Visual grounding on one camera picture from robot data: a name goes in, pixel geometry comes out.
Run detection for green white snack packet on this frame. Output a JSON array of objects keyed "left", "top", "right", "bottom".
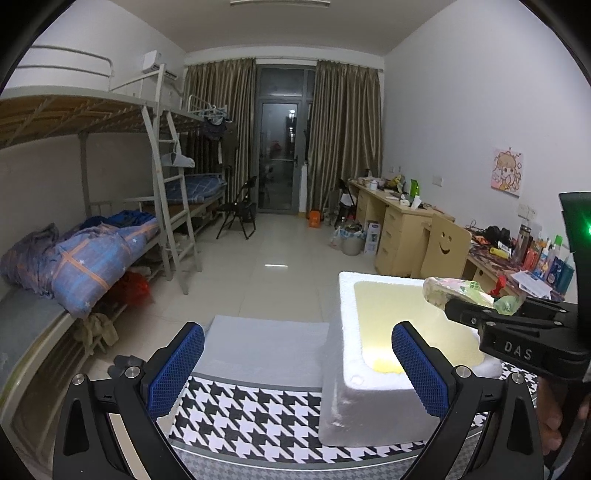
[{"left": 423, "top": 276, "right": 525, "bottom": 315}]

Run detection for white air conditioner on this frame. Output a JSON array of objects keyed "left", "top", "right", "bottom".
[{"left": 142, "top": 52, "right": 178, "bottom": 79}]

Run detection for cartoon wall poster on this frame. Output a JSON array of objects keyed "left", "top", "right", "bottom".
[{"left": 490, "top": 147, "right": 526, "bottom": 197}]

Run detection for person's right hand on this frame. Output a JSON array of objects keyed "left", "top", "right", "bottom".
[{"left": 537, "top": 376, "right": 566, "bottom": 457}]

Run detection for white hanging bag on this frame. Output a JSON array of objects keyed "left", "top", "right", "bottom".
[{"left": 161, "top": 138, "right": 196, "bottom": 169}]

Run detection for wooden desk with drawers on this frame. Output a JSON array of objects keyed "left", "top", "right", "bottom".
[{"left": 347, "top": 178, "right": 455, "bottom": 275}]

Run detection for black headphones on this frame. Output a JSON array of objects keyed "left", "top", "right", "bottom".
[{"left": 482, "top": 225, "right": 513, "bottom": 245}]

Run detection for wooden smiley face chair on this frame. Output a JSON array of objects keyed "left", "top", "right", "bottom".
[{"left": 420, "top": 212, "right": 472, "bottom": 278}]

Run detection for red plastic bag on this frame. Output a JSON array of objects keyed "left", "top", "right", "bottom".
[{"left": 113, "top": 271, "right": 152, "bottom": 308}]

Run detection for white foam box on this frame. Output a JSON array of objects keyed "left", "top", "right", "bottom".
[{"left": 318, "top": 271, "right": 504, "bottom": 448}]

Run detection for black folding chair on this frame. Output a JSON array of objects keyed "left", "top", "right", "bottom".
[{"left": 216, "top": 175, "right": 258, "bottom": 240}]

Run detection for hanging dark clothes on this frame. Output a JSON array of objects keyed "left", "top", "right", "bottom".
[{"left": 203, "top": 115, "right": 238, "bottom": 167}]

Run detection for white paper sheet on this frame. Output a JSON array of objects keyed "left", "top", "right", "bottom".
[{"left": 508, "top": 271, "right": 553, "bottom": 298}]

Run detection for blue plaid quilt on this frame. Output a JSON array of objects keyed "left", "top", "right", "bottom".
[{"left": 0, "top": 210, "right": 162, "bottom": 319}]

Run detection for blue plaid bed sheet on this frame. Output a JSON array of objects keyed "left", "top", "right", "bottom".
[{"left": 164, "top": 173, "right": 228, "bottom": 204}]

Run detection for brown curtain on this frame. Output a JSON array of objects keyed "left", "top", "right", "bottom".
[
  {"left": 307, "top": 60, "right": 384, "bottom": 215},
  {"left": 184, "top": 58, "right": 257, "bottom": 213}
]

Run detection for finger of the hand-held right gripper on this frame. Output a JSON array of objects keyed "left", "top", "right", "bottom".
[
  {"left": 505, "top": 295, "right": 578, "bottom": 324},
  {"left": 443, "top": 299, "right": 498, "bottom": 329}
]

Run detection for white blue carton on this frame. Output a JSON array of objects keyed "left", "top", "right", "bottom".
[{"left": 363, "top": 220, "right": 382, "bottom": 256}]

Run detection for white metal bunk bed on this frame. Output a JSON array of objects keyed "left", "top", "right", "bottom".
[
  {"left": 0, "top": 46, "right": 201, "bottom": 416},
  {"left": 159, "top": 95, "right": 232, "bottom": 232}
]

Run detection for beige cloth pile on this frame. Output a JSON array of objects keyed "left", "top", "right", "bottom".
[{"left": 74, "top": 311, "right": 120, "bottom": 354}]

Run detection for group of toiletry bottles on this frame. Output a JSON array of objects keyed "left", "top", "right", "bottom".
[{"left": 510, "top": 224, "right": 575, "bottom": 289}]

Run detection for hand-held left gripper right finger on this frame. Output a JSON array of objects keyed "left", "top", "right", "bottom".
[{"left": 392, "top": 322, "right": 546, "bottom": 480}]

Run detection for houndstooth tablecloth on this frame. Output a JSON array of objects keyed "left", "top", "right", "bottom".
[{"left": 106, "top": 374, "right": 539, "bottom": 480}]

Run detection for glass balcony door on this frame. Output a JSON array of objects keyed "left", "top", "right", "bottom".
[{"left": 254, "top": 65, "right": 317, "bottom": 214}]

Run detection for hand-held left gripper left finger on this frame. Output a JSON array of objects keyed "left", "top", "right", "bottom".
[{"left": 52, "top": 322, "right": 206, "bottom": 480}]

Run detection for grey bucket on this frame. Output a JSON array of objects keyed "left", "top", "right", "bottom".
[{"left": 339, "top": 222, "right": 365, "bottom": 256}]

